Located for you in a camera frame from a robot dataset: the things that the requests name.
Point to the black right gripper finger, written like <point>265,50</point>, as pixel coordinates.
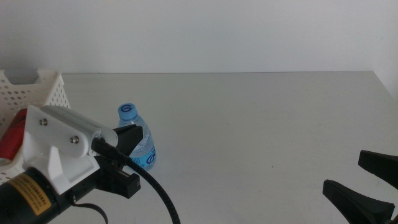
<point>354,205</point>
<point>382,166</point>

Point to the clear water bottle blue cap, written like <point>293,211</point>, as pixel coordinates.
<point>146,152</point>

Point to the red soda can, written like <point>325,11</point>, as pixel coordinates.
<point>11,140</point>

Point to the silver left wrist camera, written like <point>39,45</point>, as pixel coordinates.
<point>84,124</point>

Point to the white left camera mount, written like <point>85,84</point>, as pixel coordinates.
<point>56,155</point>

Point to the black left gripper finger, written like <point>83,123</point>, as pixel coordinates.
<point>130,137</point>

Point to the white perforated plastic basket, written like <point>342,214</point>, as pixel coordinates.
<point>46,90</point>

